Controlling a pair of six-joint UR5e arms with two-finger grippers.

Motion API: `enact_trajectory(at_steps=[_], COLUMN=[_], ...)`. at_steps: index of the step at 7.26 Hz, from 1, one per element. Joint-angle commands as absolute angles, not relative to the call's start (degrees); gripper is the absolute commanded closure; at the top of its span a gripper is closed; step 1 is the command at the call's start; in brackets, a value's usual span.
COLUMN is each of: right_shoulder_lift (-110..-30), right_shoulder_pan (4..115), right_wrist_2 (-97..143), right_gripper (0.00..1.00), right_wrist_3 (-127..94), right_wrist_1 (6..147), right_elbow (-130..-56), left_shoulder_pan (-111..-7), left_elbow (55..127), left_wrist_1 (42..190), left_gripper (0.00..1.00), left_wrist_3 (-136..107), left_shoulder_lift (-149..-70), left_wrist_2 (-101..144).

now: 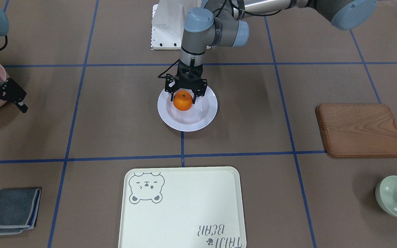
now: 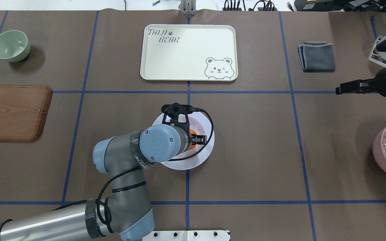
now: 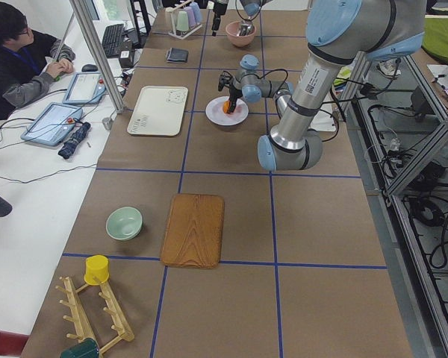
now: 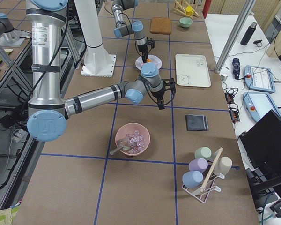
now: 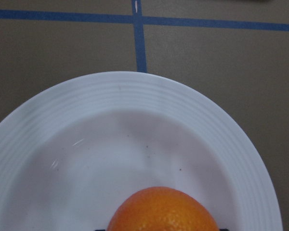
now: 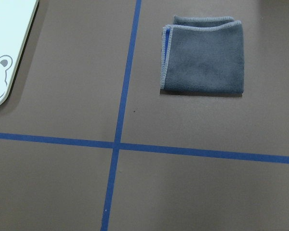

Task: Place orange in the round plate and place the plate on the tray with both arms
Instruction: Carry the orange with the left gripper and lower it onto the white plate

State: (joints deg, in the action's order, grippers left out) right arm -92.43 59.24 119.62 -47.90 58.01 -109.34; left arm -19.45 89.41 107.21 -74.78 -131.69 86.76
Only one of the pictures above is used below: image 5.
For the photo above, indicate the orange fruit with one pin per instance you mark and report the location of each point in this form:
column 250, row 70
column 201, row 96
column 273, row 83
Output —
column 161, row 209

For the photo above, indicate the white round plate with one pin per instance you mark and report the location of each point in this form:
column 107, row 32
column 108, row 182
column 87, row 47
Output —
column 72, row 154

